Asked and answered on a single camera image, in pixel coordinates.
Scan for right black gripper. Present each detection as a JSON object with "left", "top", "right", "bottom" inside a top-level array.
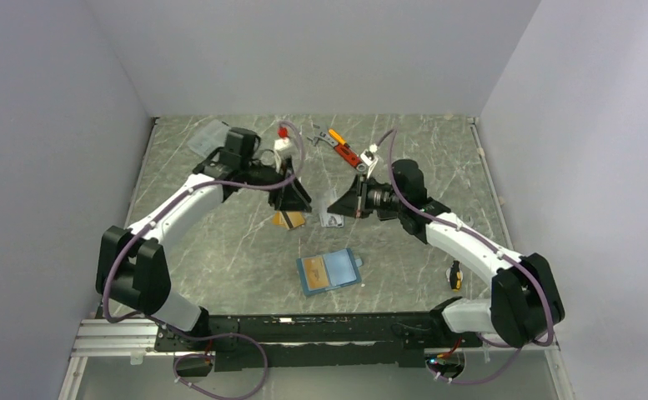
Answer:
[{"left": 327, "top": 175, "right": 405, "bottom": 220}]

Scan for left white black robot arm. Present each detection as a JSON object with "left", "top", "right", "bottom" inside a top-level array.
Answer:
[{"left": 95, "top": 121, "right": 311, "bottom": 350}]

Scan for silver grey card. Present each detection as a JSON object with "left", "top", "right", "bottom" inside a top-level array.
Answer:
[{"left": 319, "top": 188, "right": 344, "bottom": 228}]

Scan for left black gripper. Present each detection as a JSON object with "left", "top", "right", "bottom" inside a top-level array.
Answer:
[{"left": 242, "top": 157, "right": 313, "bottom": 214}]

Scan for red adjustable wrench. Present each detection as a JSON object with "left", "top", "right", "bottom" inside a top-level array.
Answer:
[{"left": 308, "top": 123, "right": 366, "bottom": 173}]

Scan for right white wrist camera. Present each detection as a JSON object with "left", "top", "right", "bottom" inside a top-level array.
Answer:
[{"left": 359, "top": 143, "right": 380, "bottom": 178}]

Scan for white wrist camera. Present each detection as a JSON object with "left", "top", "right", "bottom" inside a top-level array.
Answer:
[
  {"left": 359, "top": 143, "right": 380, "bottom": 178},
  {"left": 273, "top": 126, "right": 297, "bottom": 169}
]

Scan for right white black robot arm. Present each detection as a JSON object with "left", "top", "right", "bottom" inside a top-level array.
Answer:
[{"left": 327, "top": 159, "right": 565, "bottom": 348}]

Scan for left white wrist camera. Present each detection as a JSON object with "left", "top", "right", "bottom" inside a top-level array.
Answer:
[{"left": 273, "top": 126, "right": 297, "bottom": 169}]

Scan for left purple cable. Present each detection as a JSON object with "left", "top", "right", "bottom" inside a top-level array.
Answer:
[{"left": 101, "top": 118, "right": 307, "bottom": 400}]

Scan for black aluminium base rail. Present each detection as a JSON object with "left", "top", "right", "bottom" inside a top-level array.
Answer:
[{"left": 72, "top": 312, "right": 539, "bottom": 372}]

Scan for yellow black small tool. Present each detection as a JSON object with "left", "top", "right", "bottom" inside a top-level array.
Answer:
[{"left": 446, "top": 260, "right": 463, "bottom": 292}]

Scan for orange credit cards stack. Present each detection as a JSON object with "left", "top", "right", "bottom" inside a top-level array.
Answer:
[{"left": 272, "top": 211, "right": 306, "bottom": 230}]

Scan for blue card holder wallet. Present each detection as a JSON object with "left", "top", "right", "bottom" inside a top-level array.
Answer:
[{"left": 296, "top": 247, "right": 364, "bottom": 297}]

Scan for single orange credit card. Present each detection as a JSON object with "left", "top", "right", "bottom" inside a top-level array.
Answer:
[{"left": 299, "top": 256, "right": 330, "bottom": 293}]

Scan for clear plastic organizer box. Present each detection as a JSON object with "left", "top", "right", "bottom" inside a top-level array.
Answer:
[{"left": 187, "top": 120, "right": 230, "bottom": 158}]

